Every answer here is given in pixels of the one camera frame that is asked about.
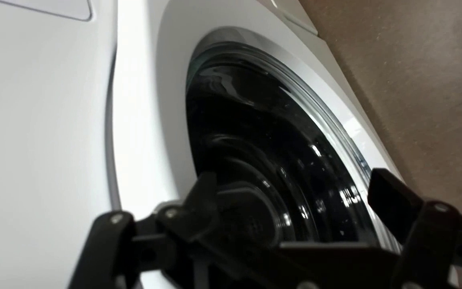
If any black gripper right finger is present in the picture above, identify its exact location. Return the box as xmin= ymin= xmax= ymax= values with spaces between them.
xmin=367 ymin=168 xmax=462 ymax=289

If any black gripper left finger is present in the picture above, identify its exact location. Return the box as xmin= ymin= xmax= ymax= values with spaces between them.
xmin=67 ymin=170 xmax=276 ymax=289

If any round white washer door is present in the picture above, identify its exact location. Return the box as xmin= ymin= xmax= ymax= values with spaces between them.
xmin=112 ymin=0 xmax=398 ymax=250

